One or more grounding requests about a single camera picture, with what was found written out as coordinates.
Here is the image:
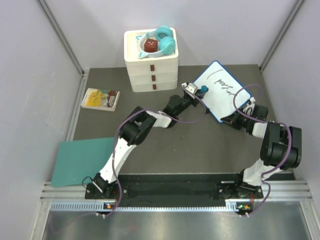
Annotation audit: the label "blue heart-shaped eraser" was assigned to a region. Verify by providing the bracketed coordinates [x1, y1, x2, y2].
[200, 85, 209, 93]

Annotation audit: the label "blue-framed whiteboard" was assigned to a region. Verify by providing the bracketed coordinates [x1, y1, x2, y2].
[193, 60, 252, 123]

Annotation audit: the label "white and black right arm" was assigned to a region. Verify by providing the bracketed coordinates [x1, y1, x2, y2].
[217, 104, 302, 199]

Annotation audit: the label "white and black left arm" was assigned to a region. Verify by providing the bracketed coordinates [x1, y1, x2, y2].
[85, 89, 207, 199]

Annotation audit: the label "white stacked drawer box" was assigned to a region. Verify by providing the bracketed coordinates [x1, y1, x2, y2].
[124, 27, 179, 93]

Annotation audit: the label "teal cat-ear headphones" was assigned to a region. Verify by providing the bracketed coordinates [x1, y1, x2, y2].
[135, 25, 176, 59]

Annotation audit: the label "dark red cube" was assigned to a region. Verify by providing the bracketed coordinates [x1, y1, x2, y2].
[143, 38, 158, 53]

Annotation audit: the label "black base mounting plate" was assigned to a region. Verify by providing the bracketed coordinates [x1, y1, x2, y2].
[84, 174, 265, 201]

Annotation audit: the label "yellow illustrated book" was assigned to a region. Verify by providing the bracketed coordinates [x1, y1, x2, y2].
[81, 88, 120, 112]

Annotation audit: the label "teal green mat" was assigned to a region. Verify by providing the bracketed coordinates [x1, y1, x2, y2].
[51, 137, 114, 187]

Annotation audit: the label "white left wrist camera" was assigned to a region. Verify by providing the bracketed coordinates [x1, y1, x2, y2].
[181, 82, 199, 96]

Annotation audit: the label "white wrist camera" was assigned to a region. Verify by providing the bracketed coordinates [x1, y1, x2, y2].
[243, 97, 256, 116]
[181, 82, 199, 96]

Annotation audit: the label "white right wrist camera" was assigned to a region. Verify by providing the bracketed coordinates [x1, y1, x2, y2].
[243, 97, 256, 116]

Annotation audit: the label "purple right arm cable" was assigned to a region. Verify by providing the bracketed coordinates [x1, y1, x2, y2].
[232, 83, 293, 217]

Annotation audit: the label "aluminium front rail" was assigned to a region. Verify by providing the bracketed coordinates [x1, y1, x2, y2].
[40, 180, 313, 202]

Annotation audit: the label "perforated cable duct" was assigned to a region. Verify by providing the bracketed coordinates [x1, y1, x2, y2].
[50, 201, 253, 212]

